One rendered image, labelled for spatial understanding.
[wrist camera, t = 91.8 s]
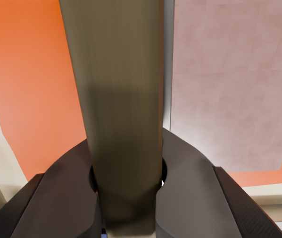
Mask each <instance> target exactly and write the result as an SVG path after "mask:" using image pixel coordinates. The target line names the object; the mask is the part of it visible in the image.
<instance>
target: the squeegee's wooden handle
mask: <svg viewBox="0 0 282 238"><path fill-rule="evenodd" d="M58 1H59V6H60V11H61V15H62V20H63V25H64V30H65V34H66V40H67V45H68V50H69V54H70V59H71V64H72V69H73V73H74V78H75V84H76V89H77V93H78V98H79V103H80V107H81V112H82V117H83V123H84V128H85V133H86V137H87V142H88V147H89V151H90V156H91V162H92V167H93V172H94V177H95V181H96V186H97V191H98V195H99V200H100V206H101V211H102V215H103V220H104V225H105V230H106V234H107V238H156V219H155V214H156V194H157V192H158V190H159V189H160V188H161V187H162V143H163V61H164V0H58Z"/></svg>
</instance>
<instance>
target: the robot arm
mask: <svg viewBox="0 0 282 238"><path fill-rule="evenodd" d="M162 181H163V183H164V184H163V185H162V187H161V188H160V189H159V190H158V192H157V194H156V214H155V219H156V238H282V230H281V229H280V228H279V227H278V226H277V224H276V223H275V222H274V221H273V220H272V219H271V218H270V217H269V216H268V215H267V214H266V213H265V211H264V210H263V209H262V208H261V207H260V206H259V205H258V204H257V203H256V202H255V201H254V200H253V199H252V198H251V197H250V196H249V195H248V194H247V193H246V192H245V191H244V190H243V189H242V188H241V187H240V186H239V185H238V183H237V182H236V181H235V180H234V179H233V178H232V177H231V176H230V175H229V174H228V173H227V172H226V171H225V170H224V169H223V168H222V167H221V166H215V165H214V164H213V163H212V162H211V161H210V160H209V159H208V158H207V157H206V156H205V155H204V154H203V153H202V152H200V151H199V150H198V149H197V148H195V147H194V146H192V145H191V144H189V143H187V142H186V141H184V140H183V139H181V138H180V137H178V136H177V135H175V134H174V133H172V132H170V131H169V130H167V129H166V128H164V127H163V143H162ZM96 190H97V186H96V181H95V177H94V172H93V167H92V162H91V156H90V151H89V147H88V142H87V139H85V140H83V141H82V142H81V143H79V144H78V145H76V146H74V147H73V148H72V149H70V150H69V151H67V152H66V153H65V154H63V155H62V156H61V157H60V158H58V159H57V160H56V161H55V162H54V163H53V164H52V165H51V166H50V167H49V168H48V169H47V170H46V171H45V172H44V173H39V174H36V175H35V176H34V177H33V178H32V179H31V180H30V181H29V182H28V183H27V184H25V185H24V186H23V187H22V188H21V189H20V190H19V191H18V192H17V193H16V194H15V195H14V196H13V197H12V198H11V199H10V200H9V201H8V202H7V203H6V204H5V205H4V206H3V207H2V208H1V209H0V238H101V232H102V220H101V215H100V209H99V205H98V200H97V196H96Z"/></svg>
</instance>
